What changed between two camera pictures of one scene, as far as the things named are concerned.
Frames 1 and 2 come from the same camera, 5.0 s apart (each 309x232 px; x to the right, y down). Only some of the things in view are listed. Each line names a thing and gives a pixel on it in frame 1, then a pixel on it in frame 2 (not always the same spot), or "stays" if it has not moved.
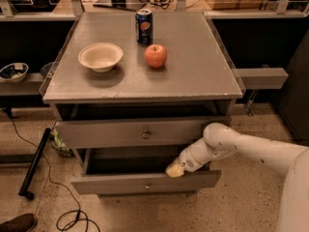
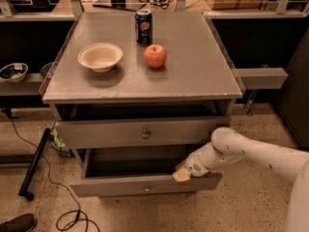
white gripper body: x=186 y=161 → x=194 y=163
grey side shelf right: x=260 y=78 stays
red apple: x=155 y=55 stays
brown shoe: x=21 y=223 stays
